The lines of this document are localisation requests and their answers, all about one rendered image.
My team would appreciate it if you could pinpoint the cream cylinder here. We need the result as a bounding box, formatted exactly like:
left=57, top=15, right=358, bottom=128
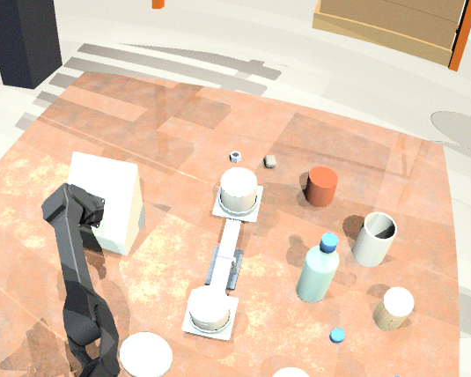
left=373, top=286, right=415, bottom=331

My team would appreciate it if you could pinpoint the green cylinder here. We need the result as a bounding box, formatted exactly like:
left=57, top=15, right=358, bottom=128
left=272, top=367, right=309, bottom=377

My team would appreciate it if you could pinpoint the orange cylinder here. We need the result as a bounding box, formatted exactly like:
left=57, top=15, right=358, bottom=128
left=305, top=166, right=338, bottom=207

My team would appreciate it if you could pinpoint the beige rounded pebble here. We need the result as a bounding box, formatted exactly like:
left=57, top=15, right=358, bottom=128
left=264, top=154, right=277, bottom=167

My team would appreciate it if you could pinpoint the plastic bottle with blue cap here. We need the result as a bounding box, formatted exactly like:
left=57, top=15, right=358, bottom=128
left=296, top=233, right=340, bottom=303

